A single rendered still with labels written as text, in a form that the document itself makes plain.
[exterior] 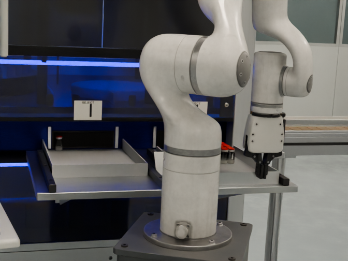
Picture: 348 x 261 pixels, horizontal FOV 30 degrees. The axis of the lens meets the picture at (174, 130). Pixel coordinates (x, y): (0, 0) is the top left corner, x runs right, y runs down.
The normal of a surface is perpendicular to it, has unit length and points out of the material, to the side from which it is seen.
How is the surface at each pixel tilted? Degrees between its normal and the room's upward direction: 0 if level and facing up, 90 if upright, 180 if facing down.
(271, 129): 91
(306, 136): 90
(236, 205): 90
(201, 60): 76
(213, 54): 63
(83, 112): 90
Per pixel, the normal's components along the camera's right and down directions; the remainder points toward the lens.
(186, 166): -0.21, 0.17
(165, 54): -0.45, -0.22
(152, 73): -0.41, 0.18
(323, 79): 0.27, 0.18
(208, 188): 0.59, 0.18
